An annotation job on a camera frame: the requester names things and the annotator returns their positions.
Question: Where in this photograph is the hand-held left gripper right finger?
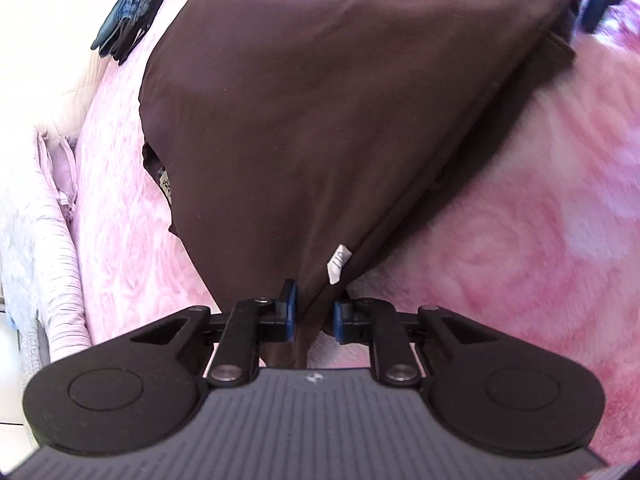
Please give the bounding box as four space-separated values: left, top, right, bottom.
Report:
331 297 501 388

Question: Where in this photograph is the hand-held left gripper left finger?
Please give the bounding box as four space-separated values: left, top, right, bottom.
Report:
127 279 299 388

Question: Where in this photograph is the dark brown garment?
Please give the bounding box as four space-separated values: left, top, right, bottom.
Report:
137 0 591 371

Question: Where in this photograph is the pink floral blanket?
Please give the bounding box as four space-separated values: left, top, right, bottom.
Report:
65 0 640 471

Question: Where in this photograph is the grey blanket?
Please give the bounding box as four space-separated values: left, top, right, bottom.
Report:
17 317 51 366

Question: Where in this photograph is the white fluffy blanket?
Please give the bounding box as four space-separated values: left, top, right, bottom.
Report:
0 160 51 313

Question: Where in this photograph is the dark blue cloth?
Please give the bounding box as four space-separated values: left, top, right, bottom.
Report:
91 0 179 66

